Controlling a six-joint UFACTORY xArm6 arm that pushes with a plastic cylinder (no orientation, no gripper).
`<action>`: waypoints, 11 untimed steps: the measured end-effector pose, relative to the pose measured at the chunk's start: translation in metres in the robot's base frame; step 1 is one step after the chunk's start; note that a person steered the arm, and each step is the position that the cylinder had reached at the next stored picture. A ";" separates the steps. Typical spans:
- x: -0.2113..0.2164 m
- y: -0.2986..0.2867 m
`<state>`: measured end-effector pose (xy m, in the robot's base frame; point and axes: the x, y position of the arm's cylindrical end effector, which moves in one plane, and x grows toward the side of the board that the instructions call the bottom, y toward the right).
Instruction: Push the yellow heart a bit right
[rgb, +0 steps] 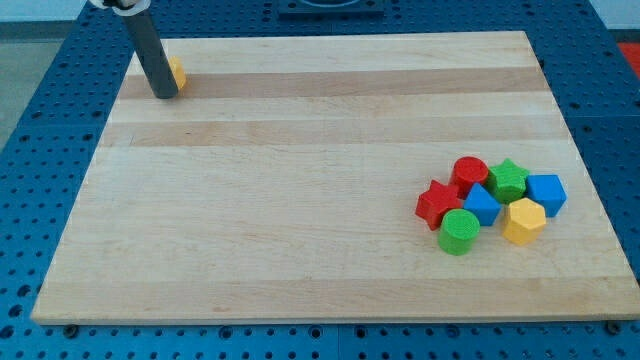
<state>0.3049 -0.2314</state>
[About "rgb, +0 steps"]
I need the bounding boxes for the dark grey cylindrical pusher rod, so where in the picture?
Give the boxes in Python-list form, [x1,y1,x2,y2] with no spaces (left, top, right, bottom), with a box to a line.
[122,8,179,99]

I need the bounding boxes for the white rod mount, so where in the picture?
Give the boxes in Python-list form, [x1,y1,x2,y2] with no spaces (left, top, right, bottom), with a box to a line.
[89,0,150,16]

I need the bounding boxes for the yellow heart block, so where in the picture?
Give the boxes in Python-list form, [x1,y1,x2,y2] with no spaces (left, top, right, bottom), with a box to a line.
[168,56,187,91]

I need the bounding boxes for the wooden board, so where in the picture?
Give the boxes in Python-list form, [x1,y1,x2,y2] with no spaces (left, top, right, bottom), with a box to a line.
[31,31,639,325]

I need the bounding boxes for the red star block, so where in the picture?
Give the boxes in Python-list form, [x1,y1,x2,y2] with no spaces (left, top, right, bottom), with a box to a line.
[415,180,462,231]

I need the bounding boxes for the red cylinder block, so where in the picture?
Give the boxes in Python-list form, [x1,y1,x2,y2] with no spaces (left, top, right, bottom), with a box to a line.
[449,156,489,199]

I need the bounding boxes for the green cylinder block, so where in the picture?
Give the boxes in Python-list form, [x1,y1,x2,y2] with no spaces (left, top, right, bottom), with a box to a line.
[438,209,480,256]

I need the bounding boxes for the blue triangle block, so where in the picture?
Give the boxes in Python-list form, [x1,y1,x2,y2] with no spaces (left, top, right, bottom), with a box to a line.
[463,183,502,226]

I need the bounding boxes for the green star block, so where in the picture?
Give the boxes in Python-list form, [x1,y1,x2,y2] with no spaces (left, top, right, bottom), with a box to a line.
[484,158,530,204]

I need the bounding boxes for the yellow hexagon block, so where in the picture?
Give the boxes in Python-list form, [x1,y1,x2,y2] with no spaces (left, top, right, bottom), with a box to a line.
[501,198,547,246]

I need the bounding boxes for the blue cube block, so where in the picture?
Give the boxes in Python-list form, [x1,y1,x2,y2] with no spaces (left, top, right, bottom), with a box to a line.
[525,174,567,218]

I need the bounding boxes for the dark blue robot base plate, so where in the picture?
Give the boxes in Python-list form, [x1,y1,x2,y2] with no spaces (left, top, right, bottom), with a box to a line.
[274,0,385,18]

